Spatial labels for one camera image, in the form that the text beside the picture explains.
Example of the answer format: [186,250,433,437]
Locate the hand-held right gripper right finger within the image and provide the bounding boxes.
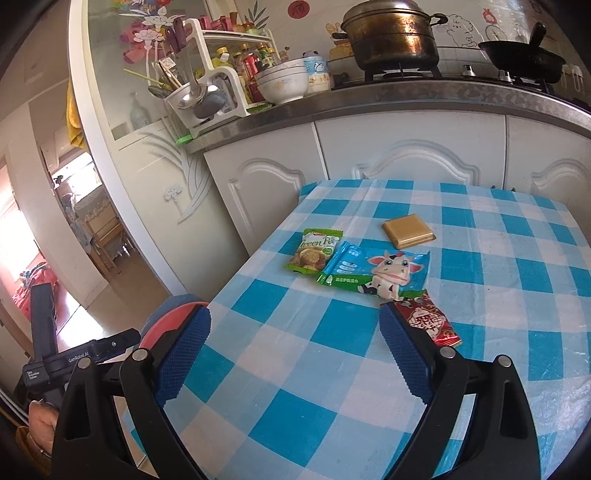
[379,301,541,480]

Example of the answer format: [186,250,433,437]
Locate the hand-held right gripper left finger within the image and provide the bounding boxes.
[51,302,213,480]

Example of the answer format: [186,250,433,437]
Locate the red snack wrapper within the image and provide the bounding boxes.
[392,290,463,348]

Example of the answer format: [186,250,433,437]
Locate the round red bin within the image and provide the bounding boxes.
[140,294,211,352]

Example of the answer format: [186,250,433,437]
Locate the person's left forearm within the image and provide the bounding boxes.
[15,425,51,478]

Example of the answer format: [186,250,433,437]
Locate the person's left hand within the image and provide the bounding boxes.
[28,401,61,462]

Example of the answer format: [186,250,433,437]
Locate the blue white checkered tablecloth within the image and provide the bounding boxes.
[117,179,591,480]

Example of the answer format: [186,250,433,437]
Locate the blue cow snack wrapper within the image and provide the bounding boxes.
[316,241,431,303]

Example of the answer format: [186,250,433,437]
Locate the tan square box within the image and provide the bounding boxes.
[382,213,437,250]

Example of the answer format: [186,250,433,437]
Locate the green snack packet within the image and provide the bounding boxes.
[288,229,346,275]

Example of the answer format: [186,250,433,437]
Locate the wooden chair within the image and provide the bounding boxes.
[88,208,132,273]

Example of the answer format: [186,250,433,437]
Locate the white kitchen cabinet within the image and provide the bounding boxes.
[203,113,591,259]

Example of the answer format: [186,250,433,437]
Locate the frosted glass sliding door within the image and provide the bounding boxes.
[69,0,245,296]

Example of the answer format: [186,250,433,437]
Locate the white utensil holder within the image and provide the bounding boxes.
[165,80,208,130]

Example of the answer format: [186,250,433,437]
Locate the yellow hanging cloth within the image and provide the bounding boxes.
[67,80,87,151]

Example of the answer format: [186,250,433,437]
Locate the metal ladle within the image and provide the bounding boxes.
[178,85,208,112]

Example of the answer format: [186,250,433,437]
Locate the white plastic kitchen rack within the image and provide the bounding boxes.
[150,18,273,139]

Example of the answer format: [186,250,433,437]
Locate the yellow green chopsticks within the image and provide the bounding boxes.
[122,68,160,86]

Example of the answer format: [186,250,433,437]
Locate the gas stove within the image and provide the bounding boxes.
[332,65,568,89]

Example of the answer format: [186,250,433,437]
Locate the white ceramic bowl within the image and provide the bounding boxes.
[255,59,309,104]

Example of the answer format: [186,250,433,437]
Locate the white blue cartoon cup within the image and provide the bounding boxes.
[302,51,332,95]

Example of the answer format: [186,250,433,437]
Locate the row of condiment bottles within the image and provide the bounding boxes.
[210,41,282,104]

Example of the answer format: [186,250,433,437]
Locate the black frying pan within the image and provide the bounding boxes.
[478,22,568,84]

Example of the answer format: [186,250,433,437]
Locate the large metal steamer pot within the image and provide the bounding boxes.
[332,0,448,72]

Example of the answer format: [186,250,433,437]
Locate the flower stickers on glass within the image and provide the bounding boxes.
[115,0,171,61]

